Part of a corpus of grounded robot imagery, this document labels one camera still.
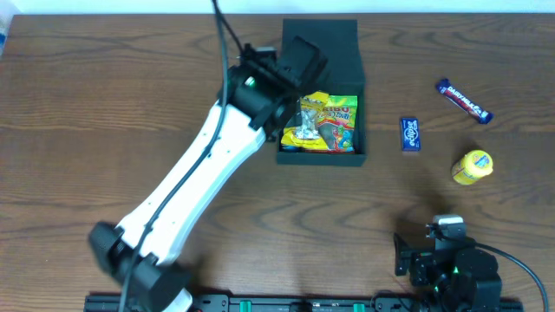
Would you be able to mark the black open gift box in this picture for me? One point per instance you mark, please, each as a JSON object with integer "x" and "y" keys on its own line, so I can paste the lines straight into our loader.
{"x": 343, "y": 75}

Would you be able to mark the yellow nuts snack bag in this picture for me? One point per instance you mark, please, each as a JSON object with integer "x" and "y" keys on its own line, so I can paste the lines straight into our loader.
{"x": 303, "y": 133}

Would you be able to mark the black mounting rail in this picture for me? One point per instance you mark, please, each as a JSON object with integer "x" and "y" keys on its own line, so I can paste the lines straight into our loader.
{"x": 224, "y": 303}

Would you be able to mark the green Haribo worms bag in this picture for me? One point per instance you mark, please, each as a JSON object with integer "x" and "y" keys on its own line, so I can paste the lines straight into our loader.
{"x": 336, "y": 123}

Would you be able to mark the yellow Mentos gum bottle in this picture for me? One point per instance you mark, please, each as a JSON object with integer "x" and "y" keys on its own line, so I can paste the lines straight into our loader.
{"x": 472, "y": 167}

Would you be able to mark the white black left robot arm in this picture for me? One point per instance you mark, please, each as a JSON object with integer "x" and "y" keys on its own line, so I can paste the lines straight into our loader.
{"x": 140, "y": 252}

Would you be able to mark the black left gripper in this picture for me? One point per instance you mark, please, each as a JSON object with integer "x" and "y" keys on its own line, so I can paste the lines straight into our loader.
{"x": 283, "y": 115}

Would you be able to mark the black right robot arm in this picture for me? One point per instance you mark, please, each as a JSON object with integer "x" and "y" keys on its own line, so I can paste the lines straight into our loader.
{"x": 456, "y": 276}

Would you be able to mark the blue Eclipse mints tin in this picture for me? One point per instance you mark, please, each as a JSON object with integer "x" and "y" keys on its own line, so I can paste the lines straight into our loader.
{"x": 410, "y": 135}

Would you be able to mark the purple Dairy Milk bar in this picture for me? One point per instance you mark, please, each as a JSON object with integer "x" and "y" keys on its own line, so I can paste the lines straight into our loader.
{"x": 445, "y": 87}

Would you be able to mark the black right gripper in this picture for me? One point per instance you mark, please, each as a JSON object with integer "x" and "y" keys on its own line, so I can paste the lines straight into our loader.
{"x": 401, "y": 254}

